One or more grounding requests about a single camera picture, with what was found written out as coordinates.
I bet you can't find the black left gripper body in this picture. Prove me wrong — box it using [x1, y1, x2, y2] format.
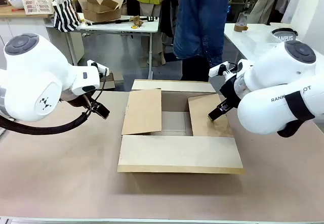
[60, 92, 93, 109]

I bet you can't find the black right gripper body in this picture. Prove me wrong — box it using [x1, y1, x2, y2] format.
[219, 75, 241, 109]

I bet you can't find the large brown cardboard box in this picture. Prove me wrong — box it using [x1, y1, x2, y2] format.
[116, 79, 246, 175]

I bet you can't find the small cardboard box on floor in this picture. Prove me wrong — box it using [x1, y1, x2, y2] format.
[100, 71, 125, 91]

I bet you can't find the open shallow cardboard box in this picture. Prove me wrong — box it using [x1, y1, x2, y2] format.
[77, 0, 125, 23]

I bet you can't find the plain white table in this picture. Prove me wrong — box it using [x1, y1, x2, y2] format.
[224, 23, 301, 65]

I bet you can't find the grey cap with lettering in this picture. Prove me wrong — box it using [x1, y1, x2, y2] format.
[272, 27, 299, 43]

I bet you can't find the person in denim shirt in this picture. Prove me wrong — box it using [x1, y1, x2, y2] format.
[173, 0, 230, 82]

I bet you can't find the white table with grey legs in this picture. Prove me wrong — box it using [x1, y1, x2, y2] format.
[45, 13, 160, 80]

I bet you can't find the black rod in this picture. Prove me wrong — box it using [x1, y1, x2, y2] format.
[85, 16, 159, 27]

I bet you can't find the black white striped bag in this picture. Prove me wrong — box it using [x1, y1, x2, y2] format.
[52, 0, 82, 32]

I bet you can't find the person in beige clothes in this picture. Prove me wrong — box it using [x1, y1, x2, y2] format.
[249, 0, 280, 24]

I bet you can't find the white cabinet with wooden top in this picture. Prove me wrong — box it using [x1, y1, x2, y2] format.
[0, 5, 86, 70]

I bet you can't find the crumpled brown paper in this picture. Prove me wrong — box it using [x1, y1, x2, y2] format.
[129, 15, 144, 27]

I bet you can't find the white plastic basket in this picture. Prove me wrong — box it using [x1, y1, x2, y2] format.
[20, 0, 55, 15]

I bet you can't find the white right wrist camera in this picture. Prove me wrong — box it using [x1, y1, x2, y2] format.
[209, 61, 239, 78]

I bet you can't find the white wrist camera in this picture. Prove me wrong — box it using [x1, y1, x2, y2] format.
[87, 60, 110, 77]
[209, 61, 239, 78]

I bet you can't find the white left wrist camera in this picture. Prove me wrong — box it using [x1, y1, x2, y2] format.
[87, 60, 110, 77]

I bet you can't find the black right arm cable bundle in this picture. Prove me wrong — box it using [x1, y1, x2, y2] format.
[276, 84, 316, 138]

